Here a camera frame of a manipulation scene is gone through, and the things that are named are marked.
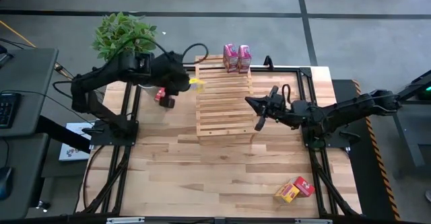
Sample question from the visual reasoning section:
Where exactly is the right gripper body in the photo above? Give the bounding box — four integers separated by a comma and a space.
254, 85, 298, 132

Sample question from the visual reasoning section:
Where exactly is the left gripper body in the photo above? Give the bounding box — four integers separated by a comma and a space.
151, 50, 192, 96

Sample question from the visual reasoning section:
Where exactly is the yellow cereal box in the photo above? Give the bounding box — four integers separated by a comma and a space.
273, 182, 301, 204
188, 77, 206, 94

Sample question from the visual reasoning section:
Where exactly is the pink cereal box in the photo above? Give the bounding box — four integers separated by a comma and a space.
237, 44, 253, 75
222, 43, 240, 74

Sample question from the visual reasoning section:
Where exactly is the slatted wooden shelf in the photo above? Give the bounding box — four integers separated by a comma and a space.
194, 54, 259, 147

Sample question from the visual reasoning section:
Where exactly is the black table clamp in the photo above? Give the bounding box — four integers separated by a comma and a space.
263, 54, 275, 71

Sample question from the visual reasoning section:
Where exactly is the green leafy plant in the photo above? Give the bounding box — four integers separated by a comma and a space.
91, 11, 158, 62

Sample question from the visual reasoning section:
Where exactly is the black hazard striped mat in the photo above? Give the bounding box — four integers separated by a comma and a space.
331, 78, 402, 222

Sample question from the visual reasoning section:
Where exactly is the white printed box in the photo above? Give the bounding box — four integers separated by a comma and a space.
59, 122, 98, 162

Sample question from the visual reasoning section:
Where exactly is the grey desk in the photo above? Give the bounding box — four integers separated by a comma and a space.
0, 133, 51, 221
0, 47, 60, 138

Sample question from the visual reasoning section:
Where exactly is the black keyboard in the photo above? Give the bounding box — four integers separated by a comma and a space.
0, 91, 22, 130

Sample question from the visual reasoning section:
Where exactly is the desk foot caster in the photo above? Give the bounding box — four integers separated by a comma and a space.
35, 199, 52, 214

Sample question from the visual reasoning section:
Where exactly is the black computer mouse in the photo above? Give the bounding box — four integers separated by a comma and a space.
0, 165, 15, 201

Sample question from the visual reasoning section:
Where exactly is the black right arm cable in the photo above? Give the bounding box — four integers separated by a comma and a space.
281, 83, 293, 106

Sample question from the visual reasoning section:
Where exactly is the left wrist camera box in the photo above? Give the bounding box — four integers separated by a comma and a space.
158, 96, 176, 110

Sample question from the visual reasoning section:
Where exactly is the black aluminium table frame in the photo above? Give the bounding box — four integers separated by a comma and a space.
75, 65, 363, 220

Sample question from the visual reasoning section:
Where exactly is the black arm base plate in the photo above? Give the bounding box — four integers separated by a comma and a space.
302, 129, 352, 149
82, 120, 139, 147

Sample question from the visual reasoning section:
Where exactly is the silver metal bracket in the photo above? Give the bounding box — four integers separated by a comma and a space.
294, 218, 333, 224
106, 217, 145, 224

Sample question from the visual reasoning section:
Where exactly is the black keyboard cable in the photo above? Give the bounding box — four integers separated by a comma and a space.
0, 88, 84, 126

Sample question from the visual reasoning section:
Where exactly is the yellow floor cable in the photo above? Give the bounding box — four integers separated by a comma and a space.
0, 20, 77, 80

